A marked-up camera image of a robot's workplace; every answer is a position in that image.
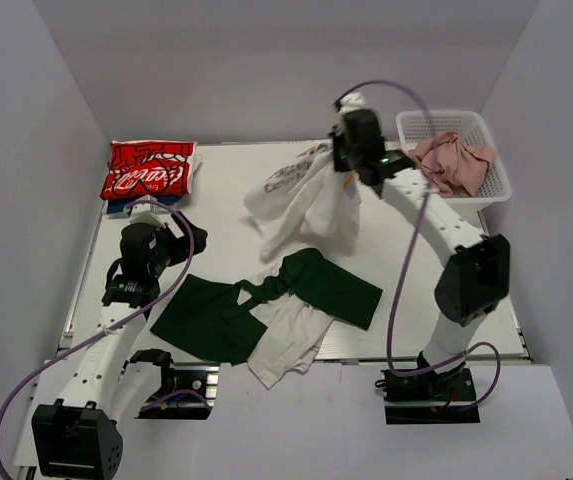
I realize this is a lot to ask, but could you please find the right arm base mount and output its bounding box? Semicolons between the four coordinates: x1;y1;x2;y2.
374;358;480;425

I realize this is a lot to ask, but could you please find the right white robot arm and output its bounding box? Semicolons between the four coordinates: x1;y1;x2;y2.
331;106;510;399

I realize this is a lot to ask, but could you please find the pink t shirt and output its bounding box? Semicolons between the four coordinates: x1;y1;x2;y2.
409;131;497;198

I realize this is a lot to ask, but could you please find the folded white shirt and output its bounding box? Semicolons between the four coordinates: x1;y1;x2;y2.
187;150;203;194

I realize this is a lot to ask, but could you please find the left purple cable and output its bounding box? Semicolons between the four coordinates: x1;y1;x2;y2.
0;199;197;479

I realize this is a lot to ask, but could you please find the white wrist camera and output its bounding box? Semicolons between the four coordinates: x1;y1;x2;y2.
123;195;166;227
333;91;366;116

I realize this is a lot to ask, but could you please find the folded red coca-cola shirt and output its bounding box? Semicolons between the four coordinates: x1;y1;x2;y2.
99;140;197;201

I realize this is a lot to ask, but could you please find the folded blue shirt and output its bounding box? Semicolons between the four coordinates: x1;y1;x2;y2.
105;195;183;215

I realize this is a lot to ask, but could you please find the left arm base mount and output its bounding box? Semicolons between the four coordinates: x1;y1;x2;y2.
129;349;219;420

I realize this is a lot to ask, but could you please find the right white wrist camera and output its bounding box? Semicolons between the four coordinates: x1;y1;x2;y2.
333;91;366;116

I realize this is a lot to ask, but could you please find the green and white t shirt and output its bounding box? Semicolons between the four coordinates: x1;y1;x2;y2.
150;248;383;389

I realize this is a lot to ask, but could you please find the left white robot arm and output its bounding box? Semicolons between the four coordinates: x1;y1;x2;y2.
31;214;207;479

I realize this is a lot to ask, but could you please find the white colourful print t shirt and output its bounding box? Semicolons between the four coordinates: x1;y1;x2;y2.
244;143;361;262

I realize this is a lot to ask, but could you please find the white plastic basket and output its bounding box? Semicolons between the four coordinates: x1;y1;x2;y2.
396;110;512;211

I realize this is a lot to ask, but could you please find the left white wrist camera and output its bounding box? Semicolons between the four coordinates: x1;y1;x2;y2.
123;195;166;227

